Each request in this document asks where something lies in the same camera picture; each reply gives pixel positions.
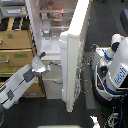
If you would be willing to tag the wooden drawer cabinet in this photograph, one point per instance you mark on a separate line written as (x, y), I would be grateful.
(16, 46)

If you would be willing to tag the fridge drawer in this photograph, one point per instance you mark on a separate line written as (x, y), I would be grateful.
(53, 88)
(55, 72)

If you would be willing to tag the bottom fridge drawer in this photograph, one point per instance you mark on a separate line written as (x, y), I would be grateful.
(53, 88)

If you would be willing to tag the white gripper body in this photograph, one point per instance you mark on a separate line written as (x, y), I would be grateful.
(38, 67)

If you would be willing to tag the white blue robot body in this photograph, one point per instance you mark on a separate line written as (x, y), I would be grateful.
(110, 66)

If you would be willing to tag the food items on fridge shelf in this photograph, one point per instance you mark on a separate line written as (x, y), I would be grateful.
(52, 11)

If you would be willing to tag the middle fridge drawer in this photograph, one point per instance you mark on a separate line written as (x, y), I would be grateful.
(55, 72)

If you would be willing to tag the white fridge door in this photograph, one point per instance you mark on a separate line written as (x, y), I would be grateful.
(72, 44)

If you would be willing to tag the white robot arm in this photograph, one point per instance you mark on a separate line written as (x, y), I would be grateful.
(13, 88)

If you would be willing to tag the grey box on cabinet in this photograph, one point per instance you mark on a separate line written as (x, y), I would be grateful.
(13, 11)

